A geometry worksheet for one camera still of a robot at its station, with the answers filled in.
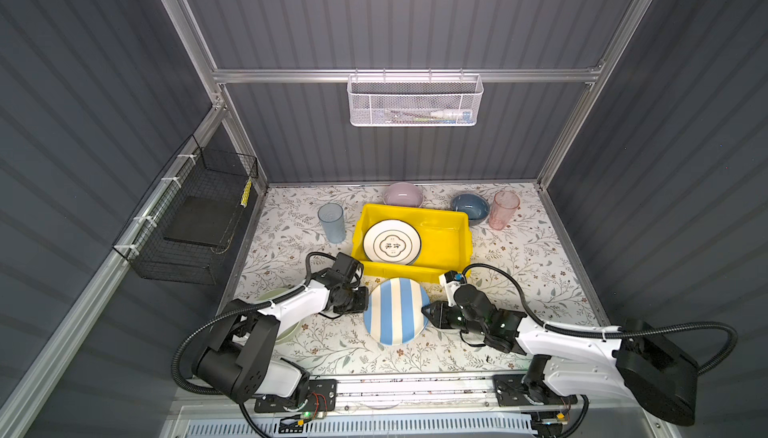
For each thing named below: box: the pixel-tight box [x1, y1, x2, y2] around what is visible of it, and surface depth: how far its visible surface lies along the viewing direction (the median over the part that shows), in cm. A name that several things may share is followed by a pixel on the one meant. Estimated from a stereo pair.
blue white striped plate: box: [363, 278, 430, 346], surface depth 86 cm
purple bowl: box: [384, 182, 423, 207], surface depth 115 cm
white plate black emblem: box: [363, 220, 422, 265], surface depth 102 cm
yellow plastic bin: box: [352, 203, 473, 286], surface depth 102 cm
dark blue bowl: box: [451, 193, 490, 226], surface depth 110 cm
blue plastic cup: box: [317, 203, 347, 244], surface depth 101 cm
